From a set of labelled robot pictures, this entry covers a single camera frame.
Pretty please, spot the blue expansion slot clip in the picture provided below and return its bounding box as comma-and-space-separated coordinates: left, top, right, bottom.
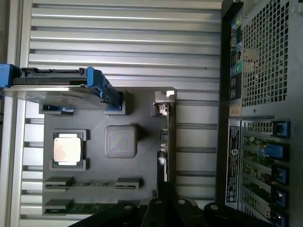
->
271, 188, 289, 207
259, 143, 290, 162
271, 165, 290, 185
272, 121, 291, 139

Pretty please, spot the green RAM stick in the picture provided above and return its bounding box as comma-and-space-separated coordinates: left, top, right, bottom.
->
44, 202, 149, 214

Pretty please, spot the white label sticker on case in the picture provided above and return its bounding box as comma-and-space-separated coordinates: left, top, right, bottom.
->
226, 125, 240, 204

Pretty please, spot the gray plastic parts rack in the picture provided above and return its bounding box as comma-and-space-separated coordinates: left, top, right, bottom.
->
39, 87, 178, 216

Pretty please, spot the gray square socket cover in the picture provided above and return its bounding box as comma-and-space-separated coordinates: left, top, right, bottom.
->
103, 124, 138, 158

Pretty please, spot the silver CPU chip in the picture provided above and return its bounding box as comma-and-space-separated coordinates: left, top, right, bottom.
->
53, 136, 83, 164

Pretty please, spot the hard disk in blue carrier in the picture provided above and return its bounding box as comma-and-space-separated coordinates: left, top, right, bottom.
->
0, 62, 124, 112

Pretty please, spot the black open PC case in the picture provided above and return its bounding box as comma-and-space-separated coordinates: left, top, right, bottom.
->
214, 0, 303, 227

